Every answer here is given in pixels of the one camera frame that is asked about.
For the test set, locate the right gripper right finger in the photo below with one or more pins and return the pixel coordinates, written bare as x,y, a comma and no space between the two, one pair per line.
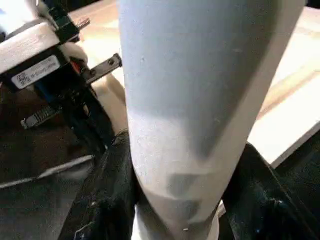
270,200

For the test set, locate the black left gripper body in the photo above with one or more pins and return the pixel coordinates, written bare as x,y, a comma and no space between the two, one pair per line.
65,95

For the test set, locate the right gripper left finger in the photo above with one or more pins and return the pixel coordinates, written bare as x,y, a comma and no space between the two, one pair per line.
102,200

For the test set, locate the white plastic table top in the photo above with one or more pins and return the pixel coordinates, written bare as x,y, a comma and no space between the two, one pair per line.
295,90

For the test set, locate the white plastic table leg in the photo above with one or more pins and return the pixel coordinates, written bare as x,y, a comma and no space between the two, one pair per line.
195,100

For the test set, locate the black work mat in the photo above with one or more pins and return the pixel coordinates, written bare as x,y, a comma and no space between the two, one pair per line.
35,200

